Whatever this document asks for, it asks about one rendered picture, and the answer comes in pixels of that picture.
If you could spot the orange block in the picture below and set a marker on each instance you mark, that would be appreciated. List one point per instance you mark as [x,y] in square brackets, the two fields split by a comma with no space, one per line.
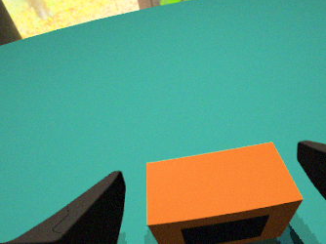
[240,195]

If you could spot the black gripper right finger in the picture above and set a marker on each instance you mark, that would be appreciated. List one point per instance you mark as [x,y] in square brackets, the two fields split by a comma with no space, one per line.
[312,158]

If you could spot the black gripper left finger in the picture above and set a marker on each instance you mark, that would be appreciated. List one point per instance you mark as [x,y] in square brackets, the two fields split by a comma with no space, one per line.
[95,217]

